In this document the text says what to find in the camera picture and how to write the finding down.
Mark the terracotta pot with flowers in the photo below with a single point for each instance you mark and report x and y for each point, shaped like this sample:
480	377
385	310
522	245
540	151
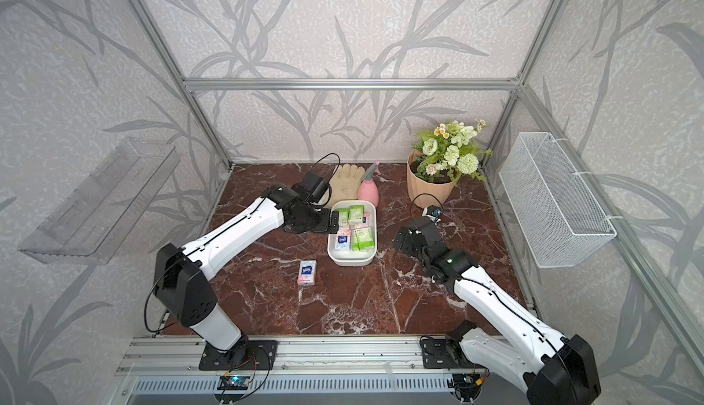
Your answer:
442	158

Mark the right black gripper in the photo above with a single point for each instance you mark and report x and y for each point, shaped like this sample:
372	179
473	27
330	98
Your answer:
405	245

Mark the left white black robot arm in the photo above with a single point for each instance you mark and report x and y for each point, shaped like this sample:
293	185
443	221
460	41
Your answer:
182	276

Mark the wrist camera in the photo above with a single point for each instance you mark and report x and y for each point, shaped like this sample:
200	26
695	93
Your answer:
312	187
434	213

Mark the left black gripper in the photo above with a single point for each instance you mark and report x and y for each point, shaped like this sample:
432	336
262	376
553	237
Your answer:
325	226

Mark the left green circuit board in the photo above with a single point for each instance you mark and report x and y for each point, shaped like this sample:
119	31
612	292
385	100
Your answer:
233	383

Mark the aluminium front rail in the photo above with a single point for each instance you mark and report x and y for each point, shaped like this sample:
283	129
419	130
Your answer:
352	354

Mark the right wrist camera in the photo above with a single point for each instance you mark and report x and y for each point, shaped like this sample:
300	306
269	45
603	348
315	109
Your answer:
434	213

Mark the green tissue pack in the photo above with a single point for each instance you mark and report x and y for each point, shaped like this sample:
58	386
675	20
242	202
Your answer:
363	238
343	217
356	214

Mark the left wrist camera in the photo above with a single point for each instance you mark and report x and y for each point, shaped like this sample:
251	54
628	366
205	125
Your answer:
312	187

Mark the pink blue tissue pack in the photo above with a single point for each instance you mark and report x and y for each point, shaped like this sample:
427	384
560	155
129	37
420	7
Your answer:
307	273
343	240

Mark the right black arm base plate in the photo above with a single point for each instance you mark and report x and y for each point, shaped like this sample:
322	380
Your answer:
442	353

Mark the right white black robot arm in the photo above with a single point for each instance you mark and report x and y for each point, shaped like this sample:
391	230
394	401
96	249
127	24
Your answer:
537	359

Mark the pink spray bottle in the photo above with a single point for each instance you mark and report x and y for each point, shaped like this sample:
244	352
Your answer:
368	189

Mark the white wire mesh basket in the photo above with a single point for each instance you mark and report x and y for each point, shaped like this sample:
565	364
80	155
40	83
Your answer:
562	222

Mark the right circuit board with wires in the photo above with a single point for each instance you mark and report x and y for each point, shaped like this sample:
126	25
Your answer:
466	384

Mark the white plastic storage box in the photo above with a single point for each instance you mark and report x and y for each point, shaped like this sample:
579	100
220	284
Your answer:
354	258

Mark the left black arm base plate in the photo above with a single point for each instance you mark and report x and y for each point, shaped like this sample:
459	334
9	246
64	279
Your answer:
244	355

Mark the clear acrylic wall shelf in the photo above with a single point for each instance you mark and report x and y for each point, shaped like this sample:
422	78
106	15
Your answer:
92	223

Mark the beige rubber glove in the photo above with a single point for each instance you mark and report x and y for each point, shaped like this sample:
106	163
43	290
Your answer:
345	184

